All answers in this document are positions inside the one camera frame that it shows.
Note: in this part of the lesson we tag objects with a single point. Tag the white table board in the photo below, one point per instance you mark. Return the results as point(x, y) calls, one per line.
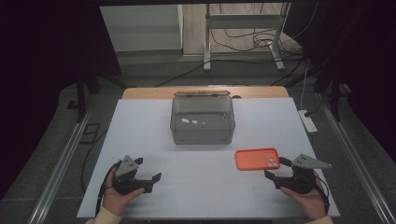
point(202, 186)

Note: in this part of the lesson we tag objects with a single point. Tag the white power strip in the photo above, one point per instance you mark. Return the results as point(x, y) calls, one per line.
point(308, 122)

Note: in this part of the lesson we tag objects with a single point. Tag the person's right hand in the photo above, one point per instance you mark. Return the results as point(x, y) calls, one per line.
point(308, 202)

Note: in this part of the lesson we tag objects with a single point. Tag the white cabinet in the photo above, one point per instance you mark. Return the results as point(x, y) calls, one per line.
point(140, 28)

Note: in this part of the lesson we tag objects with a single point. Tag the grey metal stand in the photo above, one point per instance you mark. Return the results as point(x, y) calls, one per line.
point(243, 21)

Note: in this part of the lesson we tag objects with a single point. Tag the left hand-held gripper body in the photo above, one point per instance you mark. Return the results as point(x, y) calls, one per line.
point(126, 168)

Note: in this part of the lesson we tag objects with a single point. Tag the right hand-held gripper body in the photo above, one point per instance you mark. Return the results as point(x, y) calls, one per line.
point(300, 182)

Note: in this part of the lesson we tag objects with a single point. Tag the person's left hand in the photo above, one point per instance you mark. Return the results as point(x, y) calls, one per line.
point(116, 201)

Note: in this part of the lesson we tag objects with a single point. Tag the black stand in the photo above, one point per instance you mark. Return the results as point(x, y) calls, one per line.
point(81, 93)
point(335, 93)

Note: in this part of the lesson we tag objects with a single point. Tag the clear grey plastic storage box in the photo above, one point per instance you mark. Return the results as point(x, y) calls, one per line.
point(202, 124)

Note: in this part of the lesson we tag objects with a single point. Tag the orange phone case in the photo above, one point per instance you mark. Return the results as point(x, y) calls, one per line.
point(255, 159)

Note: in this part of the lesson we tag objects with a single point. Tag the wooden table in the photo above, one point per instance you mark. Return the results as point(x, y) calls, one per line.
point(146, 92)

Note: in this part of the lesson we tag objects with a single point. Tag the aluminium floor rail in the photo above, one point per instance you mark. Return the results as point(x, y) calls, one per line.
point(59, 171)
point(358, 161)

